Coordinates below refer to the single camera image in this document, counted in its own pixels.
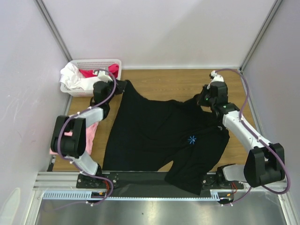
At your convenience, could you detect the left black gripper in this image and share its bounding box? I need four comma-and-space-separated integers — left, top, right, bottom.
104, 75, 127, 104

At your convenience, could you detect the black t-shirt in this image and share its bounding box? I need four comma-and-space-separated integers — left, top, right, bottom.
103, 82, 230, 195

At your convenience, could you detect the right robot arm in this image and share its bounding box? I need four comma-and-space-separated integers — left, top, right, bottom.
198, 81, 285, 188

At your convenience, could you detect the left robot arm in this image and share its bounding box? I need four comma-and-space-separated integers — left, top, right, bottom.
50, 80, 127, 188

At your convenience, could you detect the magenta t-shirt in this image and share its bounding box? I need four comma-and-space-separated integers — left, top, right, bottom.
79, 64, 119, 78

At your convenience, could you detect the white plastic laundry basket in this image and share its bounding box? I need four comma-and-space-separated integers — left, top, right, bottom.
60, 59, 121, 97

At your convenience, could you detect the white t-shirt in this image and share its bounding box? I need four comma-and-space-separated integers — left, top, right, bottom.
60, 62, 100, 90

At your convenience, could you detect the folded pink t-shirt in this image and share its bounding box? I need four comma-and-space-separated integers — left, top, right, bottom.
49, 123, 98, 156

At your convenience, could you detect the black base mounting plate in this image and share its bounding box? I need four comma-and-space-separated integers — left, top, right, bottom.
77, 171, 244, 199

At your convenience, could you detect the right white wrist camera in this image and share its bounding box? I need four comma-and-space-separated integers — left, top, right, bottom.
209, 70, 224, 83

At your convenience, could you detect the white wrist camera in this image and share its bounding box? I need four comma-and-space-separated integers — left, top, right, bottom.
93, 70, 113, 83
209, 70, 224, 83

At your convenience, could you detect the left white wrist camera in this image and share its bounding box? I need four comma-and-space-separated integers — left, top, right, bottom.
93, 70, 113, 83

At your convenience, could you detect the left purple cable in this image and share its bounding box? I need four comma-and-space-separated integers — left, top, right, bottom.
44, 69, 118, 213

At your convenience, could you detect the purple cable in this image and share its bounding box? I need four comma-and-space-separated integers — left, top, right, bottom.
210, 68, 291, 207
44, 69, 118, 213

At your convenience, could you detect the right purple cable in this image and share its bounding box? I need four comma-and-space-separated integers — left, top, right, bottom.
210, 68, 291, 207

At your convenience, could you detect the aluminium frame rail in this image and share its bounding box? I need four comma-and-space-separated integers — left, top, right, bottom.
32, 171, 290, 191

